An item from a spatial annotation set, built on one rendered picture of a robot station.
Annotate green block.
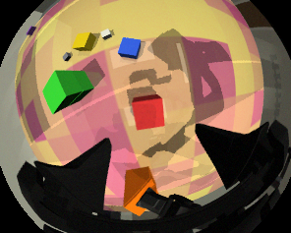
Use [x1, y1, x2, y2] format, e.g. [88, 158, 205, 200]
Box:
[42, 71, 83, 113]
[69, 71, 94, 107]

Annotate blue block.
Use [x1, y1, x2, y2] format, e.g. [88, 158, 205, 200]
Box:
[118, 37, 141, 60]

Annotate yellow cube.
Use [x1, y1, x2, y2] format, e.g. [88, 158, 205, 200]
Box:
[73, 32, 96, 51]

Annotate red block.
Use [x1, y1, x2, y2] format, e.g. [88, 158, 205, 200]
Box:
[133, 94, 164, 131]

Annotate purple block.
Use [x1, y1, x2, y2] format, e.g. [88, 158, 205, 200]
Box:
[27, 26, 35, 35]

